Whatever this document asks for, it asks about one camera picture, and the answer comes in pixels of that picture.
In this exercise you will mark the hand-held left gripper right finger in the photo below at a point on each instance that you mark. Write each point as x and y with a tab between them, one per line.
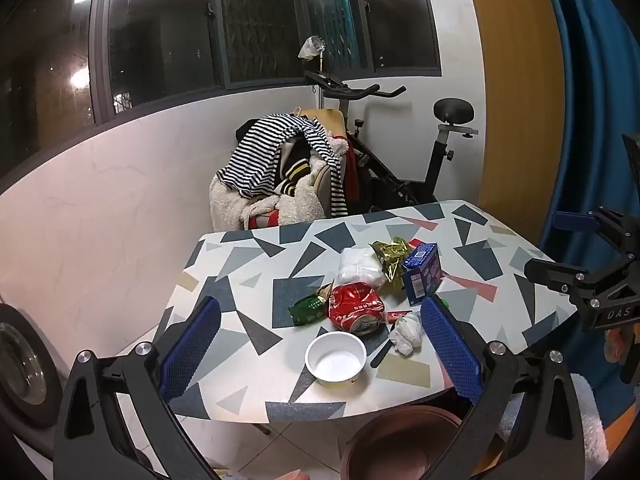
452	350

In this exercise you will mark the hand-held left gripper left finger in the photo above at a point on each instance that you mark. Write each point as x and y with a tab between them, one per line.
192	345

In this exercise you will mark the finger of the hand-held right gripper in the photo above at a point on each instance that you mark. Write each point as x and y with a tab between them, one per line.
570	220
550	272

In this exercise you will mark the white tissue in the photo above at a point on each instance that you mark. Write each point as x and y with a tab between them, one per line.
407	335

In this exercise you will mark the black plastic spoon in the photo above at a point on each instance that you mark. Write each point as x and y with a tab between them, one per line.
382	352

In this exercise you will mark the blue carton box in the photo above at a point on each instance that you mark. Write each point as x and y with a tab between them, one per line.
420	275

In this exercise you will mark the brown trash bin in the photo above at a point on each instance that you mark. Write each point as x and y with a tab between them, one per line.
400	440

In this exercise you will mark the gold foil wrapper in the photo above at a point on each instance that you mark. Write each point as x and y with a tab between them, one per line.
392	260

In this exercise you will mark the crushed red soda can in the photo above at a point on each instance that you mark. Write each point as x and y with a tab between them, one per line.
352	305

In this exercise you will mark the white foam bowl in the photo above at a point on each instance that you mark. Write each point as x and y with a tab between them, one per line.
335	362

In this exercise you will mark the green snack packet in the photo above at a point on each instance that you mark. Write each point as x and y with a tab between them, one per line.
307	311

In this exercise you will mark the person's right hand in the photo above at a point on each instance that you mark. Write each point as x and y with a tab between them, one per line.
614	345

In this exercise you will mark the red cigarette box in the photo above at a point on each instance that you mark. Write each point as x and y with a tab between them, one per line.
414	243

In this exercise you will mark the white plastic bag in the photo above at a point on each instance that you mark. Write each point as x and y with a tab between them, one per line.
357	267

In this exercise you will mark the blue curtain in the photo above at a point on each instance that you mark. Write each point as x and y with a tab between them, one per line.
590	85

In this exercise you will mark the black exercise bike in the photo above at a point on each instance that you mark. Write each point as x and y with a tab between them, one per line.
440	160

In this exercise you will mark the black yellow-striped jacket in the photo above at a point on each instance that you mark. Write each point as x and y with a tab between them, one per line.
292	170

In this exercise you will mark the red garment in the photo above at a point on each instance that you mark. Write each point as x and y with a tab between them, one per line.
352	175

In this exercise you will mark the black white striped shirt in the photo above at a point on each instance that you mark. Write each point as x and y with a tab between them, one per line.
260	155

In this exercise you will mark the wooden chair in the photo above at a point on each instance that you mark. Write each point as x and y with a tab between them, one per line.
330	120

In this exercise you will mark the hanging white bag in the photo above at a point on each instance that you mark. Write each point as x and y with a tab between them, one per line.
310	49

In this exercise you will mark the dark framed window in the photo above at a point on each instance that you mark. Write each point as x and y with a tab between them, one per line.
165	35

